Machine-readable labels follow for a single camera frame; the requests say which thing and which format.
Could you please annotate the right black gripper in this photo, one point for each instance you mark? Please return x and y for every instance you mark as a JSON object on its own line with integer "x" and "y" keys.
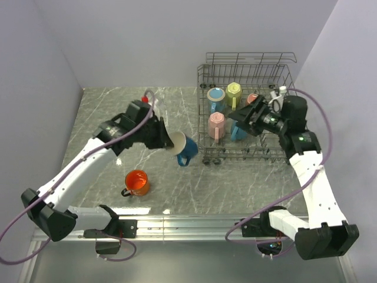
{"x": 260, "y": 106}

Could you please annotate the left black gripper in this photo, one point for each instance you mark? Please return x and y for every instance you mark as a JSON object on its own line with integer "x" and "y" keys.
{"x": 163, "y": 140}

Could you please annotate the dark blue mug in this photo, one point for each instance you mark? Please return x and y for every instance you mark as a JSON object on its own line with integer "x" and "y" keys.
{"x": 184, "y": 148}

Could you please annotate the light blue floral mug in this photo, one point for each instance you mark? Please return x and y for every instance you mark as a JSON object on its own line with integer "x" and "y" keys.
{"x": 236, "y": 132}

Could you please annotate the salmon floral mug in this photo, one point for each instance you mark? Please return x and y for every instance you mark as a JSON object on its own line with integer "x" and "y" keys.
{"x": 251, "y": 98}

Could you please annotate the pink faceted mug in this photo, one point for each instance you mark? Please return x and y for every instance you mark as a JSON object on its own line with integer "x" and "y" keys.
{"x": 217, "y": 126}

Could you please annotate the yellow faceted mug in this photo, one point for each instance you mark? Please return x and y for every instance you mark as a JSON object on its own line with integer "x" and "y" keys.
{"x": 233, "y": 95}

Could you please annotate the blue mug orange interior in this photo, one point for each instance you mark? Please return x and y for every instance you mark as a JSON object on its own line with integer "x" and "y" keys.
{"x": 216, "y": 98}

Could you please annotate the orange mug black handle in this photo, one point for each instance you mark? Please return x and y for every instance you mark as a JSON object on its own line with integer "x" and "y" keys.
{"x": 136, "y": 184}

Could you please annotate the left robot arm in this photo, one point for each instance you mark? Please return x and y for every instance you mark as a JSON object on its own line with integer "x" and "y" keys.
{"x": 52, "y": 209}

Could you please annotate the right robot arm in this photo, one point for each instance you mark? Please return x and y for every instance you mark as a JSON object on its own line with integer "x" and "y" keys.
{"x": 326, "y": 233}

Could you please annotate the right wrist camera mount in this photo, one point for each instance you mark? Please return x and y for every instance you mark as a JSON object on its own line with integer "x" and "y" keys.
{"x": 277, "y": 97}

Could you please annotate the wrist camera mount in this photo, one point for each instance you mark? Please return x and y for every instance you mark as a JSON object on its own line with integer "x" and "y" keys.
{"x": 151, "y": 100}
{"x": 277, "y": 97}

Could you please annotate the wire dish rack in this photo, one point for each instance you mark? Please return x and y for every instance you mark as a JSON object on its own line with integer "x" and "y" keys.
{"x": 256, "y": 72}

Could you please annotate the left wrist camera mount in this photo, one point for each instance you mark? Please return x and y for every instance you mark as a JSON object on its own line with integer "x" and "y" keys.
{"x": 151, "y": 100}

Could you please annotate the aluminium mounting rail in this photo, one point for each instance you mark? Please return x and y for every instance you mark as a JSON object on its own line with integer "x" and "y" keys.
{"x": 178, "y": 228}

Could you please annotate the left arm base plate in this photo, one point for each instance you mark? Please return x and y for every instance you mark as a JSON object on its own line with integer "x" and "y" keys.
{"x": 121, "y": 228}

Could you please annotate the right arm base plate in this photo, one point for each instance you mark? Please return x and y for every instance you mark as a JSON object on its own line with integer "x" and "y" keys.
{"x": 254, "y": 229}

